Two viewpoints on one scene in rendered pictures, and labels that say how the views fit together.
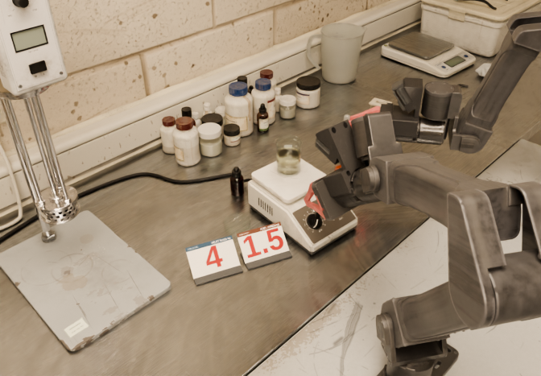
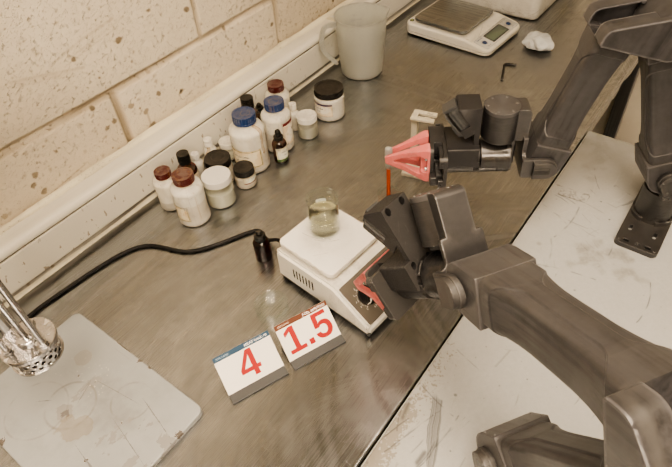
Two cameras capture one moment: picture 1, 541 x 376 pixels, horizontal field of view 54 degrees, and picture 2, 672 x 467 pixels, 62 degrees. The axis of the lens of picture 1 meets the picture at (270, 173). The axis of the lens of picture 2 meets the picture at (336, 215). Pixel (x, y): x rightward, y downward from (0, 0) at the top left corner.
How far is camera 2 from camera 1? 0.25 m
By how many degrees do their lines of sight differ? 10
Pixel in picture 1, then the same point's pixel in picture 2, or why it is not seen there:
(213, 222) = (241, 306)
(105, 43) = (57, 90)
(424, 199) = (543, 350)
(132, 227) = (139, 329)
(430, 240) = not seen: hidden behind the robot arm
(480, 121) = (555, 142)
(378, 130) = (451, 215)
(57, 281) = (54, 429)
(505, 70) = (586, 78)
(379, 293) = (459, 379)
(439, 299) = not seen: outside the picture
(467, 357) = not seen: hidden behind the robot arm
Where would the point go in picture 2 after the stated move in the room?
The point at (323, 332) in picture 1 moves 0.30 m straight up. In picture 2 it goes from (400, 447) to (408, 315)
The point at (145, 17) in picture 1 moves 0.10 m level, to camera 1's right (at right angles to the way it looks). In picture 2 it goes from (106, 44) to (165, 37)
